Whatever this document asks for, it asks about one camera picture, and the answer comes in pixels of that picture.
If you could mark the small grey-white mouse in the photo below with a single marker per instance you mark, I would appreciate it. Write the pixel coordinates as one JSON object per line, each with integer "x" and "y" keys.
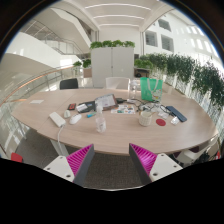
{"x": 67, "y": 114}

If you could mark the black chair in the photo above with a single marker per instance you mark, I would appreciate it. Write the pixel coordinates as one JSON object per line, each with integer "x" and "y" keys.
{"x": 69, "y": 83}

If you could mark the green tote bag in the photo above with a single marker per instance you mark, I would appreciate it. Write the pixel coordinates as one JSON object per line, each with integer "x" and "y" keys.
{"x": 150, "y": 90}

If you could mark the green hedge plants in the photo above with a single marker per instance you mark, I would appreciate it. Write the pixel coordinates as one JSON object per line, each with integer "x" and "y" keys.
{"x": 186, "y": 71}

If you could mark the green plants atop cabinet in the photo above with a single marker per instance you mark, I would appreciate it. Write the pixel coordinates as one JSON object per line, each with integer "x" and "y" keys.
{"x": 111, "y": 43}

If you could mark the white cabinet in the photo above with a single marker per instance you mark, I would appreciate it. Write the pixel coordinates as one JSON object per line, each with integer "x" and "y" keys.
{"x": 112, "y": 68}

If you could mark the white grid-pattern mug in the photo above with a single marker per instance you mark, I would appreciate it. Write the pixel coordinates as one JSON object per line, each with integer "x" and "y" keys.
{"x": 145, "y": 119}

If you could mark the potted plants in planter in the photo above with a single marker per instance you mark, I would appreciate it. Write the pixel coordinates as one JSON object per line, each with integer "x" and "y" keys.
{"x": 83, "y": 64}

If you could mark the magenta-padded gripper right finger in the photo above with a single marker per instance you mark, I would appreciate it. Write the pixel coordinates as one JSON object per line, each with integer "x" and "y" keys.
{"x": 163, "y": 165}

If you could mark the white paper sheet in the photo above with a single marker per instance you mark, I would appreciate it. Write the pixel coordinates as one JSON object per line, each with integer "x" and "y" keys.
{"x": 36, "y": 101}

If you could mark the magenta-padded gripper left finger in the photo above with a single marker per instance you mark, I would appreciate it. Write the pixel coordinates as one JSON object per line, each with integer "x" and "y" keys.
{"x": 60, "y": 166}

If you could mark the white side chair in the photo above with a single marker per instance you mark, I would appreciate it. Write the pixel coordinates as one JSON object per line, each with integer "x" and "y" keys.
{"x": 191, "y": 155}

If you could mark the red chair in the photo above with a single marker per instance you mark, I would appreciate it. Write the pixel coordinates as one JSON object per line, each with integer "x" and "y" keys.
{"x": 16, "y": 157}

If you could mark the tall clear white-capped bottle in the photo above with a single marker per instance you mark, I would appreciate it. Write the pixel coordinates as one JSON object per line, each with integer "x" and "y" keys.
{"x": 133, "y": 90}

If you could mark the small white packet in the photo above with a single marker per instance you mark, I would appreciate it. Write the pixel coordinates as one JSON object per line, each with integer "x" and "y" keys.
{"x": 175, "y": 120}

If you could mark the white computer mouse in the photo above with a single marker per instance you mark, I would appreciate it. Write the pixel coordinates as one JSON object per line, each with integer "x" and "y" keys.
{"x": 75, "y": 119}

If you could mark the colourful sticker sheet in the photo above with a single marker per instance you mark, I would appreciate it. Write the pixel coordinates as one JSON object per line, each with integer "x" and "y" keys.
{"x": 122, "y": 109}

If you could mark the glass railing wooden handrail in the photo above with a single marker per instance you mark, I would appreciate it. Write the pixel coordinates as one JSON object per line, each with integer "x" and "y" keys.
{"x": 33, "y": 81}

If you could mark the propped open notebook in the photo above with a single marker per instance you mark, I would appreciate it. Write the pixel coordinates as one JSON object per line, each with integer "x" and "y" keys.
{"x": 105, "y": 101}

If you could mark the flat round red coaster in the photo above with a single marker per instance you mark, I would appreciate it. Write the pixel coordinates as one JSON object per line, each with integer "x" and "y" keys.
{"x": 160, "y": 122}

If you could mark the black folder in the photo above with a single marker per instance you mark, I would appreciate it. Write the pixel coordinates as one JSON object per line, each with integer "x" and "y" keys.
{"x": 90, "y": 105}

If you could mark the small white box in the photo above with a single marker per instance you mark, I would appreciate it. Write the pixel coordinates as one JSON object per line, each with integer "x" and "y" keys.
{"x": 81, "y": 107}

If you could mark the ceiling light strips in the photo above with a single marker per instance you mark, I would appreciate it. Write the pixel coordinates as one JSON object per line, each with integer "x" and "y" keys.
{"x": 116, "y": 16}

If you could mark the dark blue keyboard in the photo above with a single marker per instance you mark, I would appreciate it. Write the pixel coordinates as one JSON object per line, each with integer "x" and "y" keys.
{"x": 176, "y": 113}

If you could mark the clear plastic water bottle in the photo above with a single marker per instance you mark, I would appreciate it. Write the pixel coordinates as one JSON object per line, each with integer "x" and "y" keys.
{"x": 101, "y": 124}

